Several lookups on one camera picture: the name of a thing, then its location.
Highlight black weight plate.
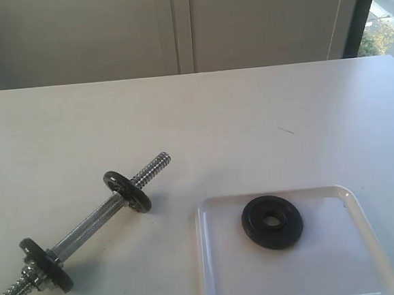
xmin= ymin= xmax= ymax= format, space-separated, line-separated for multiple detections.
xmin=241 ymin=195 xmax=303 ymax=250
xmin=103 ymin=171 xmax=152 ymax=213
xmin=19 ymin=238 xmax=73 ymax=293

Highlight chrome threaded dumbbell bar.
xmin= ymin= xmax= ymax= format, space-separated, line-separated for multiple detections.
xmin=2 ymin=151 xmax=171 ymax=295

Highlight white plastic tray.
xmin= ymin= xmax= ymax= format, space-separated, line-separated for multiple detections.
xmin=195 ymin=185 xmax=394 ymax=295

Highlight chrome spinlock collar nut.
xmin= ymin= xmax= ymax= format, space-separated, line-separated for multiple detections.
xmin=21 ymin=262 xmax=50 ymax=292

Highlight white cabinet doors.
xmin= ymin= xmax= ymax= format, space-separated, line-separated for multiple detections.
xmin=0 ymin=0 xmax=356 ymax=90

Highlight dark window frame post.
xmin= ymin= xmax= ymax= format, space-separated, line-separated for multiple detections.
xmin=342 ymin=0 xmax=372 ymax=59

